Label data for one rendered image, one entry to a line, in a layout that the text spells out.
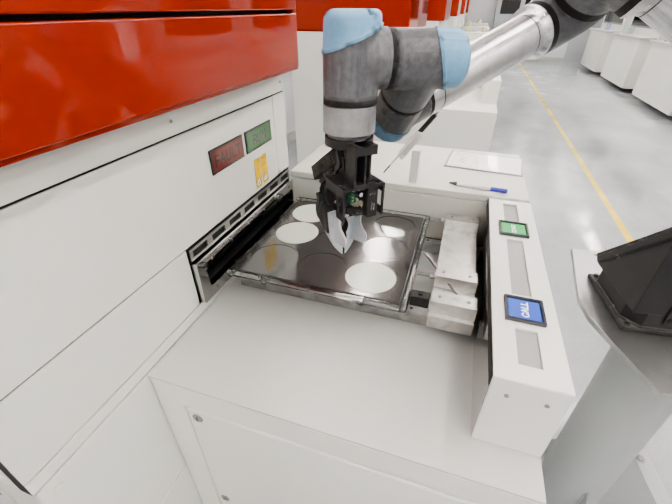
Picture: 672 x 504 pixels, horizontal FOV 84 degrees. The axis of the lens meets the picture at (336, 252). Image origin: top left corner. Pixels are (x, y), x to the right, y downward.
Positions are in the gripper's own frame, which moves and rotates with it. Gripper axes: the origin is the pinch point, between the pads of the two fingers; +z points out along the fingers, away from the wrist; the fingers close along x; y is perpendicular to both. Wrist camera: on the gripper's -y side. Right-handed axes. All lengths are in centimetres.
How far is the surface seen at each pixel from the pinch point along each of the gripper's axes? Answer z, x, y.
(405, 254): 9.1, 17.5, -3.1
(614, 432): 50, 57, 34
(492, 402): 8.4, 5.9, 32.3
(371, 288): 9.1, 4.7, 3.7
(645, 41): 5, 793, -370
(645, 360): 17, 44, 35
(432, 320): 12.1, 12.0, 13.5
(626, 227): 96, 271, -66
